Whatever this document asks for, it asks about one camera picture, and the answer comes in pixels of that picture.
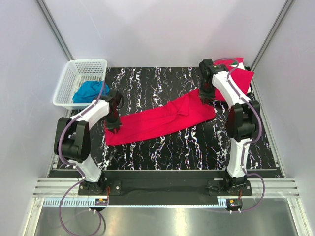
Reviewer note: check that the aluminium corner post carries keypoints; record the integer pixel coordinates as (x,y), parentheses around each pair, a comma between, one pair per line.
(272,32)
(54,28)

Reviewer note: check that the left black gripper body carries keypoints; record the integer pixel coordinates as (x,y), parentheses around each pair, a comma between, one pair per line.
(112,120)

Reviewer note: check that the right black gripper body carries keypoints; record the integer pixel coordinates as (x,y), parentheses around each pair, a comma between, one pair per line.
(206,91)

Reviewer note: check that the red t-shirt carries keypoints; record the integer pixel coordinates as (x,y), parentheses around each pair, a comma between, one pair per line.
(176,115)
(241,77)

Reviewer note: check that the blue crumpled t-shirt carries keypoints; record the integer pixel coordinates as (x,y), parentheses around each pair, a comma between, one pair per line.
(89,91)

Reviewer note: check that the aluminium front rail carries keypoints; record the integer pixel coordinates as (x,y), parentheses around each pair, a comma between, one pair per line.
(64,191)

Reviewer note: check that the small controller board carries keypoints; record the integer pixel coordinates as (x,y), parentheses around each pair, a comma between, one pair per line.
(235,203)
(101,202)

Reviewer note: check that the right small controller board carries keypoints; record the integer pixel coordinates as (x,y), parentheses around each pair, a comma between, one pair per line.
(235,203)

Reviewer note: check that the folded red t-shirt on stack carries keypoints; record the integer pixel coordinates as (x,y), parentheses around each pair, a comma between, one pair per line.
(241,77)

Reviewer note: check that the stack of folded shirts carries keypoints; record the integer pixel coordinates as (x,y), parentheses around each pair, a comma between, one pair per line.
(229,62)

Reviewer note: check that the right aluminium corner post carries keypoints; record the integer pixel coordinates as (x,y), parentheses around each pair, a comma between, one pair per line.
(272,32)

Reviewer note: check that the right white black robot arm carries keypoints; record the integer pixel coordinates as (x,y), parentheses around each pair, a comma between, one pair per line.
(243,125)

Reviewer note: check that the left small controller board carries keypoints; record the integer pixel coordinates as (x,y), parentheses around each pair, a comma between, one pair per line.
(101,202)

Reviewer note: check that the white plastic basket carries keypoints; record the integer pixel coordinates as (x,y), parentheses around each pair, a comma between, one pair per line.
(74,74)

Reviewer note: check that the left aluminium corner post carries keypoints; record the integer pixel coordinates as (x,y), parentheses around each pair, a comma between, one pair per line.
(54,28)

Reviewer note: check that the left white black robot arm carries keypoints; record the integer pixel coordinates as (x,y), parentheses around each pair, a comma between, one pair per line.
(72,140)

